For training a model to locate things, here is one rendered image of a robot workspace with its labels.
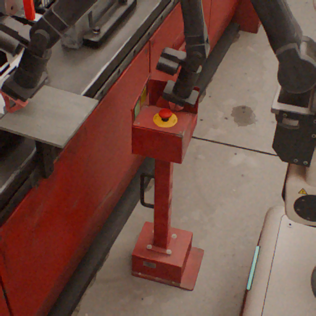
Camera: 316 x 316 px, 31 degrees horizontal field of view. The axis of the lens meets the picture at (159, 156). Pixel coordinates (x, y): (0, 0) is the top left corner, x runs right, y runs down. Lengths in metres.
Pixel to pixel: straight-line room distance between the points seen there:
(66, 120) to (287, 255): 0.99
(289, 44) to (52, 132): 0.57
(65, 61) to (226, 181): 1.12
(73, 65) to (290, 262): 0.97
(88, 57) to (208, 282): 1.00
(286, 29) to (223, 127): 1.80
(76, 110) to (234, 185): 1.34
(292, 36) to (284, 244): 1.09
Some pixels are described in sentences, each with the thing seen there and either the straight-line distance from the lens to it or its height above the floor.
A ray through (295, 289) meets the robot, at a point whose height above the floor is 0.28.
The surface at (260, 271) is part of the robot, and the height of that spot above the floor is 0.27.
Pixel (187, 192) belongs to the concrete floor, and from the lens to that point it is 2.55.
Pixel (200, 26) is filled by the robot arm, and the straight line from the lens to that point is 1.61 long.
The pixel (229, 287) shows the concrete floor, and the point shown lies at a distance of 2.27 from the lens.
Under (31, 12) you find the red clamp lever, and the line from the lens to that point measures 1.47.
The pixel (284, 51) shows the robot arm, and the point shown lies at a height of 1.29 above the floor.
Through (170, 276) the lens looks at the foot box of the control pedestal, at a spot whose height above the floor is 0.04.
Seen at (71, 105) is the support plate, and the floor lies 1.00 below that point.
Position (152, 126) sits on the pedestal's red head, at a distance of 1.68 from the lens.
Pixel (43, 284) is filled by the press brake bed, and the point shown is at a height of 0.38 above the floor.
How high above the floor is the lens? 1.89
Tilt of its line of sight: 44 degrees down
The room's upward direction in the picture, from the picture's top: 1 degrees clockwise
